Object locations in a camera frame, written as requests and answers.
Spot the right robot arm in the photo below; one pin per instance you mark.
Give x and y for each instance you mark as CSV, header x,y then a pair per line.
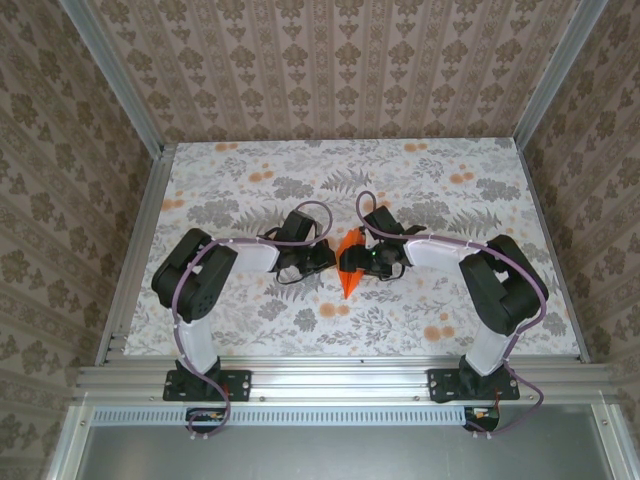
x,y
505,295

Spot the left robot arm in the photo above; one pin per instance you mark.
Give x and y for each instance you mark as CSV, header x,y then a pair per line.
x,y
195,285

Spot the floral patterned table cover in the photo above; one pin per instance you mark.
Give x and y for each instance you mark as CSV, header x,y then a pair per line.
x,y
400,325

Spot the aluminium front beam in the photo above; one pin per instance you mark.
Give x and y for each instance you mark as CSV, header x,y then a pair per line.
x,y
340,375

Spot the grey metal panel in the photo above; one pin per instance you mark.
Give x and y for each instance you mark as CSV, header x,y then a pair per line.
x,y
350,455

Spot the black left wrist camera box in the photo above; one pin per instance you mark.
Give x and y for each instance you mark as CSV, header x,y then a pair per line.
x,y
300,227

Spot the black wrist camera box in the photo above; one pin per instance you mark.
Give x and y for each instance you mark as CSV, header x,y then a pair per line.
x,y
382,222
300,227

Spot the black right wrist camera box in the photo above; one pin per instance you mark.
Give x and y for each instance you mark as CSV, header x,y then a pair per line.
x,y
382,222

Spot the aluminium table side rail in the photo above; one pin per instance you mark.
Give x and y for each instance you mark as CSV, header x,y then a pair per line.
x,y
150,200
550,250

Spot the aluminium corner post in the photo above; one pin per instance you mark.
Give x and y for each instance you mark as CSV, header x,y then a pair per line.
x,y
115,80
560,75

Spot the aluminium lower frame rail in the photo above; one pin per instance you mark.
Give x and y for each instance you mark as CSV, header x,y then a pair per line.
x,y
617,445
70,445

